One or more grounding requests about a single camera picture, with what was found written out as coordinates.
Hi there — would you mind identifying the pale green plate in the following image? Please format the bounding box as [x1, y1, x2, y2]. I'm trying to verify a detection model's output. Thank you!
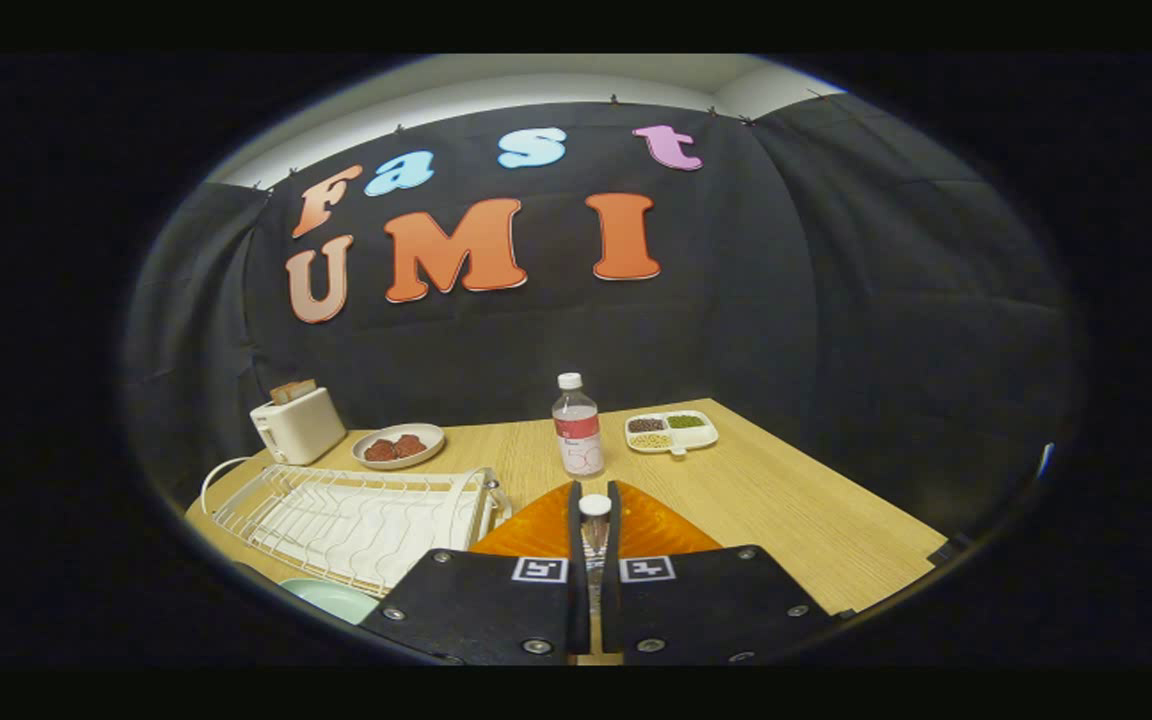
[279, 578, 380, 626]

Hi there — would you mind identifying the small white dish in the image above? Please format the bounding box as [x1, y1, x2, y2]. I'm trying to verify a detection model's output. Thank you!
[351, 423, 446, 471]

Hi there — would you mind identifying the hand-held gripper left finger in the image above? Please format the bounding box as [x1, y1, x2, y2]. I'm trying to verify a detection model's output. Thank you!
[358, 480, 592, 666]

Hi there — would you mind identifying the white wire dish rack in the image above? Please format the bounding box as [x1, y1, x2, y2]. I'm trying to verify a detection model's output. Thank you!
[200, 457, 514, 599]

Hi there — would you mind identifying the black backdrop cloth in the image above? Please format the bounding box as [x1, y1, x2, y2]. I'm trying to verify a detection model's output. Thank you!
[121, 95, 1077, 541]

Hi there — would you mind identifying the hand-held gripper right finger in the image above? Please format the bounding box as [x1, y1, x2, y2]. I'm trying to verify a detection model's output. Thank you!
[601, 480, 837, 666]

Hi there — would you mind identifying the white divided tray with beans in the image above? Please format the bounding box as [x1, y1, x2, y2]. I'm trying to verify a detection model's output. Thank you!
[624, 409, 719, 457]

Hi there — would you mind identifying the clear plastic water bottle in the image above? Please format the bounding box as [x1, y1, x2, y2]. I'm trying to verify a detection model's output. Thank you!
[551, 372, 605, 478]

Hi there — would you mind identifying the white toaster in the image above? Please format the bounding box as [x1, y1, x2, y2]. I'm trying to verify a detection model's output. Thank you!
[249, 387, 348, 466]

